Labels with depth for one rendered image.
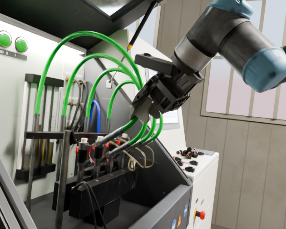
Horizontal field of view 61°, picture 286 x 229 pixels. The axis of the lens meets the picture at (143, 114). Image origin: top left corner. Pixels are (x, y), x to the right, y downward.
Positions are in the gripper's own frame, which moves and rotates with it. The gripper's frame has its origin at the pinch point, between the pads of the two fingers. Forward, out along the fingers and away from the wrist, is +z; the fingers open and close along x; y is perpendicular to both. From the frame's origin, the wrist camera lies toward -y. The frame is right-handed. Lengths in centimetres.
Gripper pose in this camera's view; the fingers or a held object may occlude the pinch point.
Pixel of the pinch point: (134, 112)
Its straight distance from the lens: 64.3
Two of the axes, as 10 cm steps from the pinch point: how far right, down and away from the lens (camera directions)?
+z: -5.3, 6.4, 5.6
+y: 5.9, 7.5, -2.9
